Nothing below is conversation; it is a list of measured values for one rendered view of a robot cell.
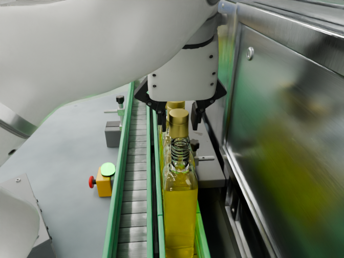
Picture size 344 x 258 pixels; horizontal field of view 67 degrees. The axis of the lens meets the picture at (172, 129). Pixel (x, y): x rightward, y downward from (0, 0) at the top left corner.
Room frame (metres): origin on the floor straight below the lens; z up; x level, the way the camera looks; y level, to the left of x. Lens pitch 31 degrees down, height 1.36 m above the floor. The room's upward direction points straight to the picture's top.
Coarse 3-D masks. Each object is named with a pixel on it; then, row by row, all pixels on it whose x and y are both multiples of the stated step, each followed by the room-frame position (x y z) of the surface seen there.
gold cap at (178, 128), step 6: (174, 114) 0.38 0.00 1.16; (180, 114) 0.38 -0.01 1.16; (186, 114) 0.38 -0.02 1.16; (174, 120) 0.38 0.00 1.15; (180, 120) 0.37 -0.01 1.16; (186, 120) 0.38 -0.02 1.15; (174, 126) 0.38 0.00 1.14; (180, 126) 0.37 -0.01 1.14; (186, 126) 0.38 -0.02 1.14; (174, 132) 0.38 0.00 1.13; (180, 132) 0.37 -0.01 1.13; (186, 132) 0.38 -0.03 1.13; (174, 138) 0.37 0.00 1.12
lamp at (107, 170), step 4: (104, 164) 0.63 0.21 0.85; (108, 164) 0.63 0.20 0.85; (112, 164) 0.63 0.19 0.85; (104, 168) 0.61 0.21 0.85; (108, 168) 0.61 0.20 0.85; (112, 168) 0.62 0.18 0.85; (104, 172) 0.61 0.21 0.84; (108, 172) 0.61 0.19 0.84; (112, 172) 0.61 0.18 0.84; (104, 176) 0.61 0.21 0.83; (108, 176) 0.61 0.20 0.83
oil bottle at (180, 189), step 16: (176, 176) 0.31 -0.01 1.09; (192, 176) 0.31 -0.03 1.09; (176, 192) 0.30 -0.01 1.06; (192, 192) 0.30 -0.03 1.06; (176, 208) 0.30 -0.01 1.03; (192, 208) 0.30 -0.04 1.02; (176, 224) 0.30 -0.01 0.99; (192, 224) 0.30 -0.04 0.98; (176, 240) 0.30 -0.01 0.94; (192, 240) 0.31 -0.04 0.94; (176, 256) 0.30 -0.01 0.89
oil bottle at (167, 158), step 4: (168, 144) 0.40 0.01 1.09; (164, 148) 0.40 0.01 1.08; (168, 148) 0.39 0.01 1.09; (164, 152) 0.39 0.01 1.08; (168, 152) 0.38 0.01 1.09; (164, 156) 0.38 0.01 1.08; (168, 156) 0.37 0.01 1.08; (192, 156) 0.37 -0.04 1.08; (164, 160) 0.37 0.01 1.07; (168, 160) 0.36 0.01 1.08; (192, 160) 0.37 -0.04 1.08; (164, 164) 0.37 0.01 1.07; (192, 164) 0.37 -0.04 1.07
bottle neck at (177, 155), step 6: (180, 138) 0.34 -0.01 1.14; (174, 144) 0.32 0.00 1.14; (180, 144) 0.34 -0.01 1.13; (186, 144) 0.32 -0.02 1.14; (174, 150) 0.32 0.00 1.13; (180, 150) 0.32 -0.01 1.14; (186, 150) 0.32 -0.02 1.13; (174, 156) 0.32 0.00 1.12; (180, 156) 0.32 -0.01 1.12; (186, 156) 0.32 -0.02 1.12; (174, 162) 0.32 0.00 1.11; (180, 162) 0.32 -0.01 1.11; (186, 162) 0.32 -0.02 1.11; (174, 168) 0.32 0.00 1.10; (180, 168) 0.32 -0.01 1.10; (186, 168) 0.32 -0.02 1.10
